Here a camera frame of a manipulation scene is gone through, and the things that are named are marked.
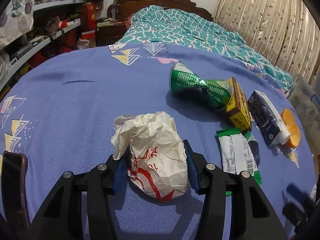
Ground green white sachet wrapper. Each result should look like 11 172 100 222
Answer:
216 127 263 185

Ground white blue tissue pack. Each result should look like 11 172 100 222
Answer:
248 90 290 146

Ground white paper bag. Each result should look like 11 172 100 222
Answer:
111 112 188 202

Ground yellow red medicine box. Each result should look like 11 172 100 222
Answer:
225 77 252 133

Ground crushed green can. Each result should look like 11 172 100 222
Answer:
169 62 233 111

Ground dark smartphone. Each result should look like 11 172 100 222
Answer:
1 151 30 233

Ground purple patterned bed sheet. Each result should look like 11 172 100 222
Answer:
1 43 317 239

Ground dark wooden nightstand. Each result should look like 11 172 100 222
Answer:
95 23 127 47

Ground beige leaf curtain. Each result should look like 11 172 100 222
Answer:
214 0 319 83

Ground white home printed cloth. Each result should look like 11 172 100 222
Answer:
1 0 35 49

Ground carved wooden headboard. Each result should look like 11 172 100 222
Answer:
107 0 213 21

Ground teal patterned quilt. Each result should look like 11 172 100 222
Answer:
118 5 293 92

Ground grey bin blue handle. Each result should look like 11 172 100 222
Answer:
288 74 320 153

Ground grey wall shelves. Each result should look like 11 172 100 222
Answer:
1 0 87 89

